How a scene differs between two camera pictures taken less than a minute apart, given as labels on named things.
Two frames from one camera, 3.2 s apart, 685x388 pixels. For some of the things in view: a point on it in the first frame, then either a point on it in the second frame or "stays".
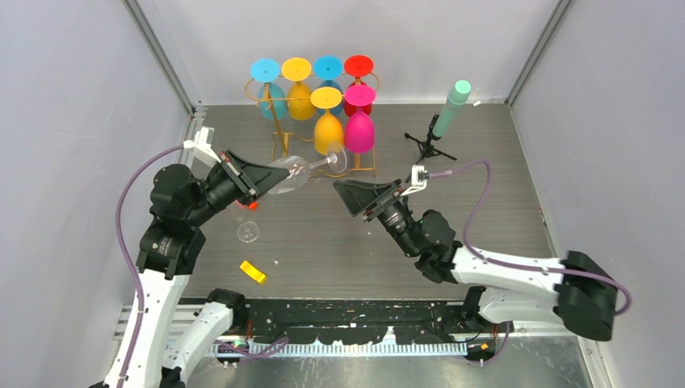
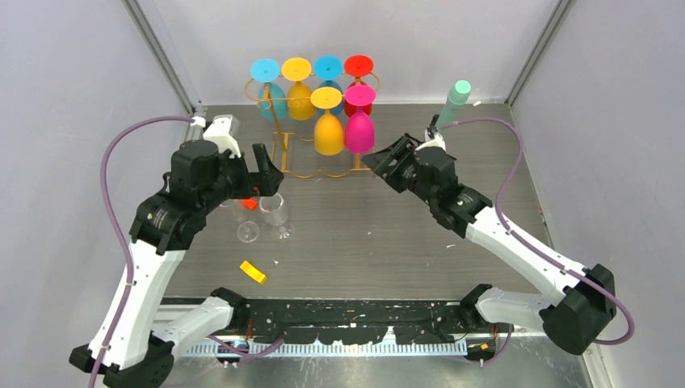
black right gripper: (359, 196) to (403, 151)
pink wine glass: (359, 128) stays
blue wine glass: (271, 96) stays
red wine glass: (358, 66) stays
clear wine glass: (300, 170) to (275, 214)
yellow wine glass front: (328, 128) stays
